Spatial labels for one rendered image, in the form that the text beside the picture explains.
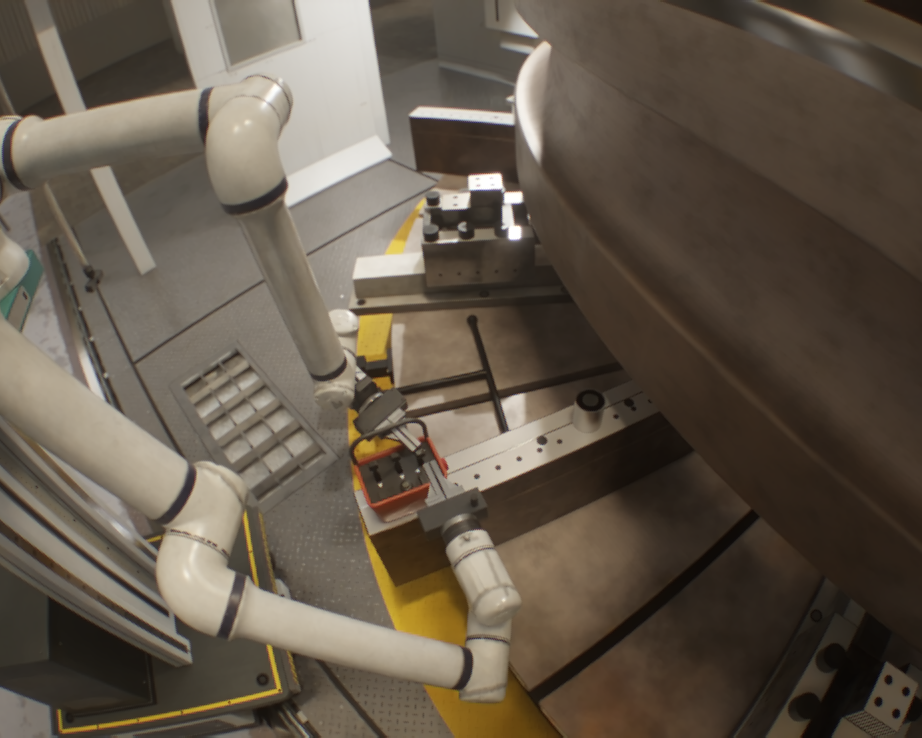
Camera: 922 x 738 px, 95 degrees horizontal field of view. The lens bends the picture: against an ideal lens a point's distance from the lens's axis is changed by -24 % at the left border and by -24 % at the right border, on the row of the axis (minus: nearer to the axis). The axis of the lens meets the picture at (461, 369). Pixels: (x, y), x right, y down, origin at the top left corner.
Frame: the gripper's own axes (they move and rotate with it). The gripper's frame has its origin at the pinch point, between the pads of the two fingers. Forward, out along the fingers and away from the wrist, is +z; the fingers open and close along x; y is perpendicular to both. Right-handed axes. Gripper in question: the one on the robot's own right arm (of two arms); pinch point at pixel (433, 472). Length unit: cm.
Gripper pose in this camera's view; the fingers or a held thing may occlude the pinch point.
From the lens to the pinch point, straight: 115.6
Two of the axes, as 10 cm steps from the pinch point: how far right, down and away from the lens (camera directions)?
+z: -3.9, -6.7, 6.4
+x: -9.2, 3.4, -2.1
